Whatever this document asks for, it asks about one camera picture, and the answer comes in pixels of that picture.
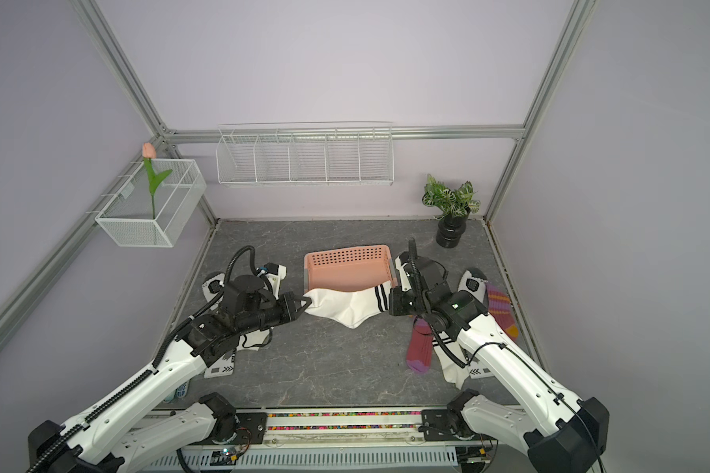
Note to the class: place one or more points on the potted green plant black pot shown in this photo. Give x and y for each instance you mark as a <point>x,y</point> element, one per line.
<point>455,206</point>

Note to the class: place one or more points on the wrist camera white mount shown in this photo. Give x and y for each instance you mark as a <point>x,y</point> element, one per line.
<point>275,275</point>
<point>402,265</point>

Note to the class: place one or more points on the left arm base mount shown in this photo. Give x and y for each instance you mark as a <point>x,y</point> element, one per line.
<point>243,428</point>

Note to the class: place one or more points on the magenta purple yellow-cuff sock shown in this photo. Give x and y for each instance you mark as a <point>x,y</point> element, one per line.
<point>420,348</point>

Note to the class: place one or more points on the white sock two black stripes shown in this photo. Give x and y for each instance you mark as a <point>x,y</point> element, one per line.
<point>350,309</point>

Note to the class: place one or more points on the artificial pink tulip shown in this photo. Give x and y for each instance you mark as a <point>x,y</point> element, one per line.
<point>155,178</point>

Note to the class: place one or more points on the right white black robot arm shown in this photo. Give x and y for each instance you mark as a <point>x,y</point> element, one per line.
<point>556,429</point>

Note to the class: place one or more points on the white wire wall shelf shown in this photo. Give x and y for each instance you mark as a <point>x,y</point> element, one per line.
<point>305,153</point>

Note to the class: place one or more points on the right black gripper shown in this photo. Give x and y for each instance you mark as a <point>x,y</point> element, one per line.
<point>395,306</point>

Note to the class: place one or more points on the blue yellow sock left edge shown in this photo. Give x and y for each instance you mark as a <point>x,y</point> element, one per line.
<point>180,392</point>

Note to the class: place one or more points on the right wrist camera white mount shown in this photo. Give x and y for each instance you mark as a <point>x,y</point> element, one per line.
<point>402,265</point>

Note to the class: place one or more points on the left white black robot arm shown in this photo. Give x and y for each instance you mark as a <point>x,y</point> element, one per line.
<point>103,438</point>

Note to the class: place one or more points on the white sport sock right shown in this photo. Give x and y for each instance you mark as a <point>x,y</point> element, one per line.
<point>474,282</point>

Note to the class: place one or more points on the white mesh wall basket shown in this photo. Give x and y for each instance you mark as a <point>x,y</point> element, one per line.
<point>126,218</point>

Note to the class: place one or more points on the pink perforated plastic basket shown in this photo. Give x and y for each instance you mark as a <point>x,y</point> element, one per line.
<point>349,269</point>

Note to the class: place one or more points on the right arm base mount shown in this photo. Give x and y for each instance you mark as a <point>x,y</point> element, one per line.
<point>447,424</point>

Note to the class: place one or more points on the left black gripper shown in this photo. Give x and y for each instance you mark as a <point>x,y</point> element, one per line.
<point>290,309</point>

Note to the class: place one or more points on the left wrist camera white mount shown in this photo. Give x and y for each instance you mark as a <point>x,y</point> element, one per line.
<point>275,275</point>

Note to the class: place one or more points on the magenta striped sock far right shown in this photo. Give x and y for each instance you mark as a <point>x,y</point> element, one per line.
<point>500,307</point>

